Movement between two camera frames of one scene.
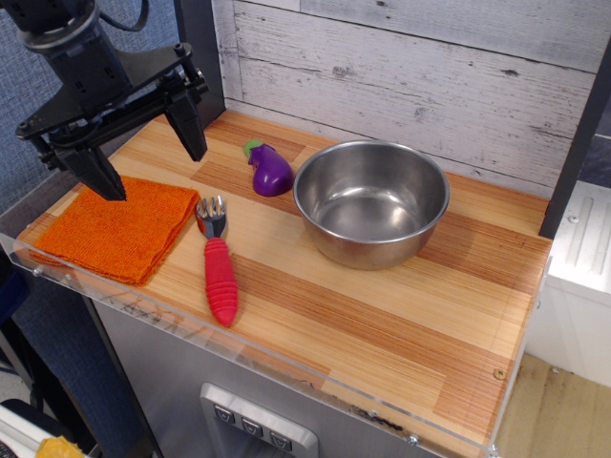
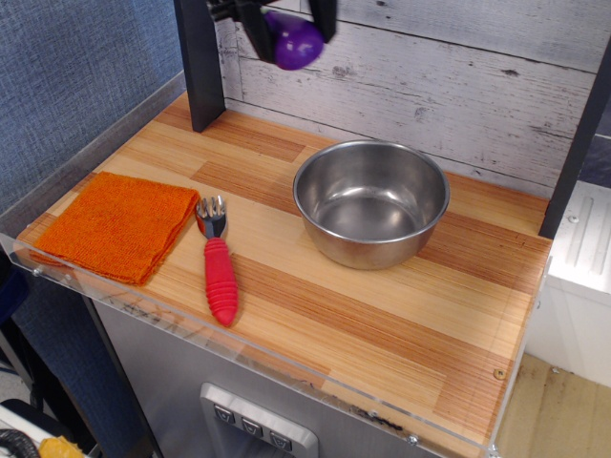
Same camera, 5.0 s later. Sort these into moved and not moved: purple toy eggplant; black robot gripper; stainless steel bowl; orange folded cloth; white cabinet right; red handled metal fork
Moved: purple toy eggplant; black robot gripper
Not moved: red handled metal fork; stainless steel bowl; white cabinet right; orange folded cloth
